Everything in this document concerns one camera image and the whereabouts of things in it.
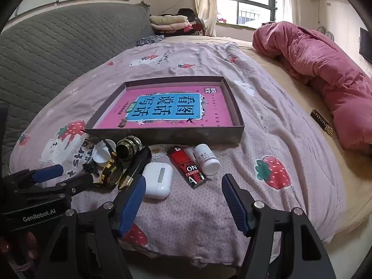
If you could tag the cream curtain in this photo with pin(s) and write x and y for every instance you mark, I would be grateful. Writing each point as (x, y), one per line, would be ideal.
(292, 0)
(205, 5)

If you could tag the shallow pink cardboard box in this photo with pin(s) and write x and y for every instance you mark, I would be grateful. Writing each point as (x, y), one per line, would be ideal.
(174, 138)

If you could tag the white plastic bottle cap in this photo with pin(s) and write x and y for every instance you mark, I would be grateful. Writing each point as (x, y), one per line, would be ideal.
(100, 152)

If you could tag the dark framed window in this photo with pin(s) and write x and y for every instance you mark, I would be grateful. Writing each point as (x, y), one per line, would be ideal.
(250, 3)

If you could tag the pink folded blanket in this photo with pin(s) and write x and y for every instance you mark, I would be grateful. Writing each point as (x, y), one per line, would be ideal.
(171, 26)

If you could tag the dark patterned cloth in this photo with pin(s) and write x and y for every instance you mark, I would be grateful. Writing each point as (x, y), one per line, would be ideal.
(149, 39)

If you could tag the black and yellow wristwatch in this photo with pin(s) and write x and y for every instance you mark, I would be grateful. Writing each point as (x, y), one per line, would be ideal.
(110, 173)

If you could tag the round brass metal knob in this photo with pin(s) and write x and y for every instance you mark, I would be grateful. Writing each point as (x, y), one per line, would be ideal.
(129, 148)

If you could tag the black garment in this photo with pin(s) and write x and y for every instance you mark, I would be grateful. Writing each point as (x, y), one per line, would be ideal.
(186, 13)

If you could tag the white metal chair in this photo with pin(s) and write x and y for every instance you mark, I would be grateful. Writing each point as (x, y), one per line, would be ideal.
(327, 32)

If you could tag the white earbuds case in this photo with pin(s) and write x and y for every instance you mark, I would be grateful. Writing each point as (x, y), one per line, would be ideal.
(158, 180)

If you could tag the pink strawberry printed blanket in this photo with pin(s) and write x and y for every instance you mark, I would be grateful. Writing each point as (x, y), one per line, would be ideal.
(261, 116)

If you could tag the white pill bottle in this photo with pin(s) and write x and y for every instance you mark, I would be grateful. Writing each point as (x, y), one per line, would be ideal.
(209, 162)

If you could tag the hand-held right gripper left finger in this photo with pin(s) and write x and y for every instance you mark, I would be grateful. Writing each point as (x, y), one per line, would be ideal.
(132, 206)

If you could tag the black hair clip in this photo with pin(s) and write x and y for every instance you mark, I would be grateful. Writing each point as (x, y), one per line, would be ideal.
(90, 167)

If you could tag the pink duvet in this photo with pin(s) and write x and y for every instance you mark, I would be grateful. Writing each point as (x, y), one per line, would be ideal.
(319, 64)

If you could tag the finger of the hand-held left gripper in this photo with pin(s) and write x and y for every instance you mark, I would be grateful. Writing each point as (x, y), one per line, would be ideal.
(48, 173)
(66, 187)

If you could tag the person's left hand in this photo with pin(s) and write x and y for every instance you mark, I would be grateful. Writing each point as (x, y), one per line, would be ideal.
(29, 244)

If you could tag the grey quilted headboard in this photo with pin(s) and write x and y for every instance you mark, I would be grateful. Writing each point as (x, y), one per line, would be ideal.
(58, 49)

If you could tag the pink and blue book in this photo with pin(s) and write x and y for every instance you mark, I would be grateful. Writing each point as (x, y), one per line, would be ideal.
(116, 113)

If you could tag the red lighter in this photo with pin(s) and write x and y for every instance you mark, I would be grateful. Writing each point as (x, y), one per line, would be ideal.
(186, 165)

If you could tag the small black labelled case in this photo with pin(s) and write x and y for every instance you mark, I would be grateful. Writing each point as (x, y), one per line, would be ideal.
(321, 121)

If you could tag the black and gold bar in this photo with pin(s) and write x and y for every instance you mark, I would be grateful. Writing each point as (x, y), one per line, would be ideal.
(139, 162)

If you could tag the beige bed sheet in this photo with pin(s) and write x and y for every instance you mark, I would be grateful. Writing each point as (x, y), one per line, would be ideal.
(290, 93)

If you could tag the black wall television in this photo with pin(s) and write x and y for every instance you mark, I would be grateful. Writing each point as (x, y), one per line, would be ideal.
(366, 45)

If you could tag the beige folded blanket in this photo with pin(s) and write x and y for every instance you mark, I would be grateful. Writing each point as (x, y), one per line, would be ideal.
(167, 19)

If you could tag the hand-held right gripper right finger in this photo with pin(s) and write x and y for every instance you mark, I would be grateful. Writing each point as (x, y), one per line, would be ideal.
(234, 200)

